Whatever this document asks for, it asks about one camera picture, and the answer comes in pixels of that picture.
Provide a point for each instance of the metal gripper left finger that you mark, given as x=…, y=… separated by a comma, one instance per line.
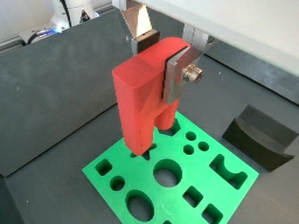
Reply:
x=144, y=36

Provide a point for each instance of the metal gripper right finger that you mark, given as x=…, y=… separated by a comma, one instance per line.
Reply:
x=181, y=68

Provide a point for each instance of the red square-circle peg object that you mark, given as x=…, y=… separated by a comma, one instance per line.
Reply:
x=139, y=79

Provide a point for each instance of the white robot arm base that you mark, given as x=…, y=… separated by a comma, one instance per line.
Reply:
x=69, y=13

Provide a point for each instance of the black curved block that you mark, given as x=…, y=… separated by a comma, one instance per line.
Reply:
x=260, y=137

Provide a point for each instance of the green shape sorting board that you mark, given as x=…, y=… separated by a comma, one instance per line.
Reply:
x=187, y=181

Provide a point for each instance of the aluminium frame rail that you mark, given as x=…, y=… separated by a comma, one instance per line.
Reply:
x=11, y=44

